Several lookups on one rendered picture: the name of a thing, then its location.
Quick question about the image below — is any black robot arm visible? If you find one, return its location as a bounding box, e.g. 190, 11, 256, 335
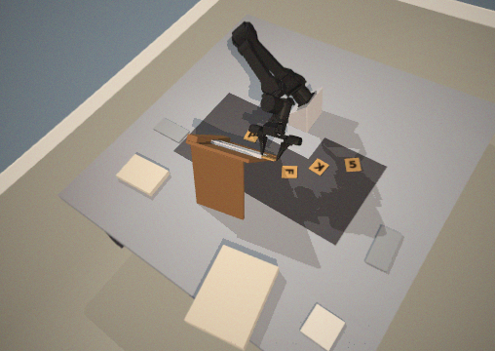
232, 21, 315, 137

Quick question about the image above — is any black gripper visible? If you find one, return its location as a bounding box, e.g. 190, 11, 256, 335
248, 114, 302, 161

